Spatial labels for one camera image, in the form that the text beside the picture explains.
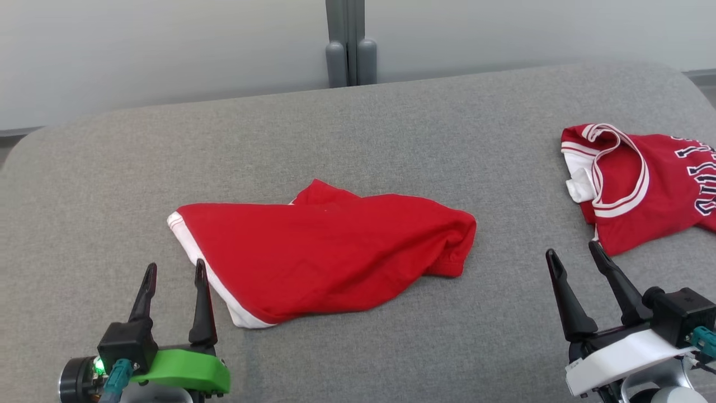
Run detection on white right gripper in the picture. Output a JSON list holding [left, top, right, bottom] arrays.
[[545, 241, 697, 398]]

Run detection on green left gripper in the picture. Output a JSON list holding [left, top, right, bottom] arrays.
[[128, 259, 231, 396]]

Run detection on red basketball jersey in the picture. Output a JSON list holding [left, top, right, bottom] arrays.
[[561, 123, 716, 257]]

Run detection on red shorts with white band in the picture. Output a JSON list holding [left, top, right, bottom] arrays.
[[167, 179, 477, 329]]

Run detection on grey fabric sofa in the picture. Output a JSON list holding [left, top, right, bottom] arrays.
[[0, 60, 716, 403]]

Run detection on teal-plug left camera cable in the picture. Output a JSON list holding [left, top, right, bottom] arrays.
[[101, 358, 135, 403]]

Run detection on teal-plug camera cable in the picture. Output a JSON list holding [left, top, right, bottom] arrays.
[[101, 358, 135, 403], [689, 327, 716, 370]]

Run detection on teal-plug right camera cable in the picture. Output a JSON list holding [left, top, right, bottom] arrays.
[[689, 327, 716, 370]]

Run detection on grey partition post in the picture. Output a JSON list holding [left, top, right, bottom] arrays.
[[326, 0, 378, 88]]

